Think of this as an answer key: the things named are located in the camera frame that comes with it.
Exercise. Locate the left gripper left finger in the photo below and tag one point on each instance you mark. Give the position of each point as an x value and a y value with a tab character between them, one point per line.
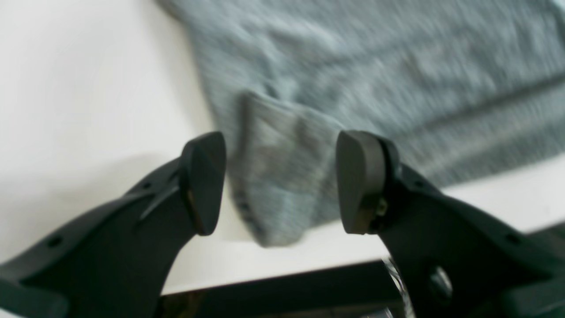
113	261

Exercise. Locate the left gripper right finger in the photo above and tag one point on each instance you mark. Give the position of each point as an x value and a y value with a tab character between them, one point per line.
453	260

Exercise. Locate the grey T-shirt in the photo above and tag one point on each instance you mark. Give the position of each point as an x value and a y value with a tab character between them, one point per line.
464	88

